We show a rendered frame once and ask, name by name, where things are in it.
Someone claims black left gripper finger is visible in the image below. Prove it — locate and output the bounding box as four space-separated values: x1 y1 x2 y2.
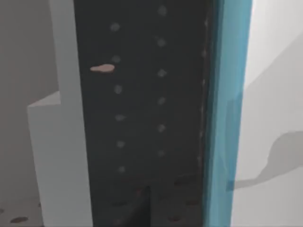
113 185 152 227

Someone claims dark pierced cabinet panel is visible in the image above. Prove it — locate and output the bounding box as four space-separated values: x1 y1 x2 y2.
72 0 214 227

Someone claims grey pierced drawer inside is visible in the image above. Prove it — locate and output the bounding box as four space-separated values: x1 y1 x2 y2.
0 196 45 227

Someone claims light blue rack panel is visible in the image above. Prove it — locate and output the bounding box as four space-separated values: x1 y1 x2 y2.
203 0 253 227

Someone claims pale grey cabinet wall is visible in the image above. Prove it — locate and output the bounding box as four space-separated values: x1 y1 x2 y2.
27 0 93 227

